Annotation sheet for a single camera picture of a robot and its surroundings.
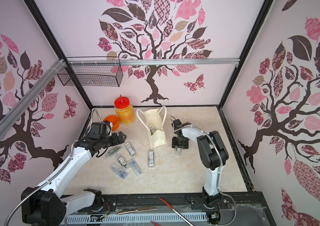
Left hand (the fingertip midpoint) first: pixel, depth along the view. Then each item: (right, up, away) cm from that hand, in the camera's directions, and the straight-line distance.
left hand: (120, 141), depth 82 cm
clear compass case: (+18, +6, +18) cm, 26 cm away
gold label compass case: (0, -14, +5) cm, 15 cm away
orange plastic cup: (-11, +12, +20) cm, 26 cm away
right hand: (+36, -6, +14) cm, 39 cm away
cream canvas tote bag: (+19, +12, +28) cm, 35 cm away
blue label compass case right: (+9, -18, +3) cm, 20 cm away
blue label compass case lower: (-1, -18, +1) cm, 19 cm away
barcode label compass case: (+4, -7, +10) cm, 13 cm away
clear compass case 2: (+36, -9, +10) cm, 38 cm away
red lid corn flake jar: (-3, +20, +18) cm, 27 cm away
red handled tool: (+33, -35, -13) cm, 49 cm away
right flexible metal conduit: (+48, -6, -29) cm, 57 cm away
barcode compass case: (+18, -12, +7) cm, 23 cm away
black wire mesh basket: (-37, +53, +39) cm, 75 cm away
